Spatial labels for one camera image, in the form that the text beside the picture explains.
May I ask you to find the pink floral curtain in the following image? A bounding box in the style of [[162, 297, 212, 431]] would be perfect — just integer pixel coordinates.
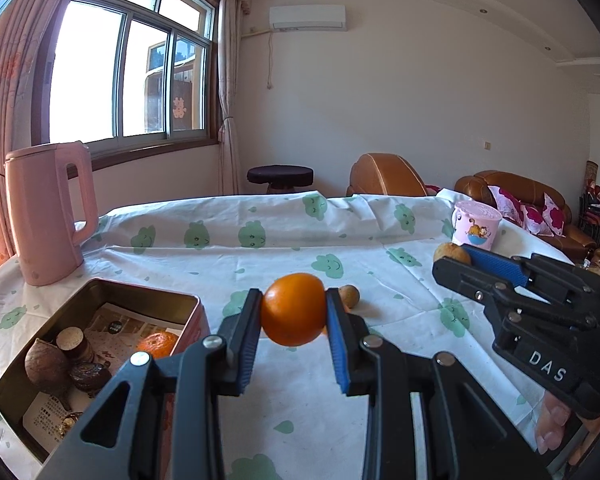
[[0, 0, 83, 271]]

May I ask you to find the pink floral cushion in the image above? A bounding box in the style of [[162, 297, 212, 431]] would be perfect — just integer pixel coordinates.
[[542, 192, 567, 237], [487, 185, 523, 221], [520, 204, 551, 235]]

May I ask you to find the pink electric kettle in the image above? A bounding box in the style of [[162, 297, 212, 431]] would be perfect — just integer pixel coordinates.
[[4, 141, 100, 287]]

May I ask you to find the brown taro root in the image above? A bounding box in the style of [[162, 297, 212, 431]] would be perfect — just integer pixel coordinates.
[[24, 338, 73, 408]]

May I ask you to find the sliding glass window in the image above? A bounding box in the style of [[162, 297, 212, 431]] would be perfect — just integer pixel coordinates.
[[32, 0, 221, 158]]

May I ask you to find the brown leather armchair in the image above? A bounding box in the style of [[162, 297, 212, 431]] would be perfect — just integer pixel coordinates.
[[346, 153, 438, 197]]

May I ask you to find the tied pale curtain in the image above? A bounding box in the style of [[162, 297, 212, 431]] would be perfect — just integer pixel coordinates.
[[200, 0, 253, 196]]

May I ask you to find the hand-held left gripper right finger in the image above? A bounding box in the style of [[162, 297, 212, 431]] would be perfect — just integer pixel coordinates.
[[325, 287, 551, 480]]

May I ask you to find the printed paper leaflet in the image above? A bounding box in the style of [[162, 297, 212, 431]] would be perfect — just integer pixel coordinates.
[[22, 301, 186, 453]]

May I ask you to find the person's right hand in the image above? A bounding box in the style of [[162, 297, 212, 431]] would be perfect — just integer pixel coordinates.
[[534, 391, 600, 466]]

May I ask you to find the pink metal tin box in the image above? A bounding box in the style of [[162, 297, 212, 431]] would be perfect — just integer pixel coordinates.
[[0, 277, 212, 465]]

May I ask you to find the pink cartoon cup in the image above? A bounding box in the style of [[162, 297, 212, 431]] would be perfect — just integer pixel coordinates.
[[451, 200, 502, 252]]

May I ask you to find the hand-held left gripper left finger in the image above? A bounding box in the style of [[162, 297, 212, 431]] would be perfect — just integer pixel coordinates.
[[35, 287, 263, 480]]

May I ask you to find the dark round stool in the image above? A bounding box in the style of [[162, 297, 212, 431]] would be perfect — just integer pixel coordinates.
[[246, 165, 314, 195]]

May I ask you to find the white cloud-print tablecloth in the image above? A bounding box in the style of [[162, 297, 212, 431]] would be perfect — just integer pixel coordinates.
[[0, 189, 588, 480]]

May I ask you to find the white wall air conditioner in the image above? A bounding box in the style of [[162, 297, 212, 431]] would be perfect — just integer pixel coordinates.
[[269, 5, 347, 31]]

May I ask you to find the brown potato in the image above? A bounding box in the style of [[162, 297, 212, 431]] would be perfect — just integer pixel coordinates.
[[434, 242, 472, 266]]

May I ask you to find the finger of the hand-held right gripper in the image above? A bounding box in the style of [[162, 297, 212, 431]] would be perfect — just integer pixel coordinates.
[[462, 244, 600, 307], [431, 259, 597, 347]]

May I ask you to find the dark wooden chair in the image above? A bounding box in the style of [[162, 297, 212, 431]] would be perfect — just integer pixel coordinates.
[[577, 160, 600, 248]]

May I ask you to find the orange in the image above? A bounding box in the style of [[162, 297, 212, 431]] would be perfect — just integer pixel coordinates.
[[260, 272, 327, 347], [136, 331, 180, 358]]

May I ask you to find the air conditioner hose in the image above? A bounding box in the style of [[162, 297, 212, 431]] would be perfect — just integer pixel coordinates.
[[243, 27, 276, 92]]

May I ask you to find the brown leather sofa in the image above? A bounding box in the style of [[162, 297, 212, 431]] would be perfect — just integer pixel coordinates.
[[454, 170, 598, 263]]

